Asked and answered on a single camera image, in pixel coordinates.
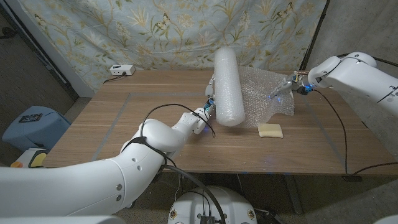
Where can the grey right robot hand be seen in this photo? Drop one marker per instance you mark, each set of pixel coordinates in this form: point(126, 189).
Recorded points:
point(289, 84)

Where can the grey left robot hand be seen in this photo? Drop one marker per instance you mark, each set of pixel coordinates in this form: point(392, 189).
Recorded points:
point(210, 91)

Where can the bubble wrap roll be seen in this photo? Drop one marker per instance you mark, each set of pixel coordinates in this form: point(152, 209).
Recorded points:
point(228, 90)

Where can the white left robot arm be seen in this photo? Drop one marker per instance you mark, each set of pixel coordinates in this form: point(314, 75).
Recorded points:
point(93, 177)

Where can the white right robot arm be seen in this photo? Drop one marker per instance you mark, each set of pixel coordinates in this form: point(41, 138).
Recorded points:
point(354, 77)

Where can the pale yellow sponge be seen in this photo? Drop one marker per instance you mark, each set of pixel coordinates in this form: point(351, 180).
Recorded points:
point(270, 130)

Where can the black backdrop stand pole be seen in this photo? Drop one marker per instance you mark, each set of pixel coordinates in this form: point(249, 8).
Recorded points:
point(314, 34)

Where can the white power strip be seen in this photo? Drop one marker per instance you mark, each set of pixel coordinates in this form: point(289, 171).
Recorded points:
point(122, 70)

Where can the grey table leg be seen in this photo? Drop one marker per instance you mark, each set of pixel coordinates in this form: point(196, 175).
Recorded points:
point(293, 196)

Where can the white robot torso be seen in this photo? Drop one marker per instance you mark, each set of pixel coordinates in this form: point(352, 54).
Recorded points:
point(214, 205)

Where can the floral blue backdrop cloth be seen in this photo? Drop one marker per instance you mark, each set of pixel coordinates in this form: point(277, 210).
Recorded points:
point(93, 25)

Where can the blue plastic bin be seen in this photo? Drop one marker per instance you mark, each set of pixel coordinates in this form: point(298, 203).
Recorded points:
point(34, 127)

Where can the white box with yellow pad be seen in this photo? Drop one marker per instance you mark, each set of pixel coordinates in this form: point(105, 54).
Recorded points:
point(35, 158)

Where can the grey slanted frame post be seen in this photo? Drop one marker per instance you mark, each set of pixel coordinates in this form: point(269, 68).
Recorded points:
point(46, 46)

